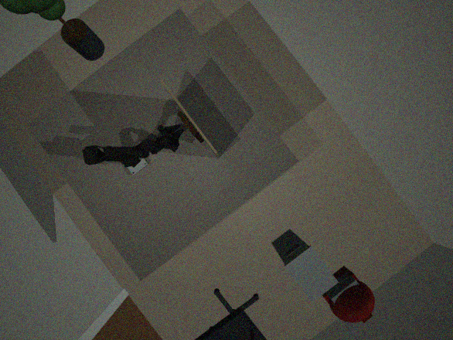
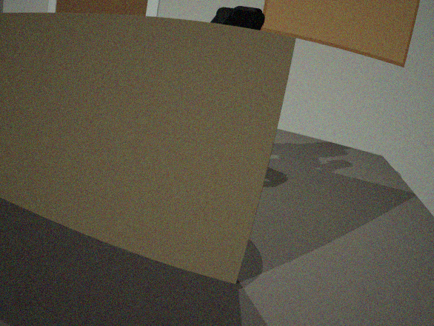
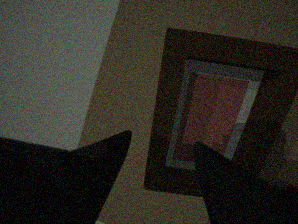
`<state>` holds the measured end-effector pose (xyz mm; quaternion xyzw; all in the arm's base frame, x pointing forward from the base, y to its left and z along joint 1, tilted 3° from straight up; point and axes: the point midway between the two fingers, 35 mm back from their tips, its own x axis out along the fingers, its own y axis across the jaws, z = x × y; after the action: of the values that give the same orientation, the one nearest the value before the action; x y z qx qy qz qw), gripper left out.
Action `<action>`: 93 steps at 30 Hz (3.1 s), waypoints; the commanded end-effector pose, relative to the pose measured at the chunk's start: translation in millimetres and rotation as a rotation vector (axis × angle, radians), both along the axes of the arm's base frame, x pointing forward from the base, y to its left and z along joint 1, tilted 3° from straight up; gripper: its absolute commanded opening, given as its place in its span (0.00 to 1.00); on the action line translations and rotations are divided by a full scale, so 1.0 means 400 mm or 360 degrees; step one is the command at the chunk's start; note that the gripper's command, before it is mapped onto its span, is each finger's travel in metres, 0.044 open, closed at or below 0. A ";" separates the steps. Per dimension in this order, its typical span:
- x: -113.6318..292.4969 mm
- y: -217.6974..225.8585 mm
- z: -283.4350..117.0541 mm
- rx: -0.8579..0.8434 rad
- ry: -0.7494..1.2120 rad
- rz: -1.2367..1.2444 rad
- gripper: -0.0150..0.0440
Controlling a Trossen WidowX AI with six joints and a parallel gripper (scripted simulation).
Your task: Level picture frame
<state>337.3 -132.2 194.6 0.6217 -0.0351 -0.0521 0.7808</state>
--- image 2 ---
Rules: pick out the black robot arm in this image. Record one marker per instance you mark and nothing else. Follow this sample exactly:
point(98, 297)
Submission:
point(240, 16)

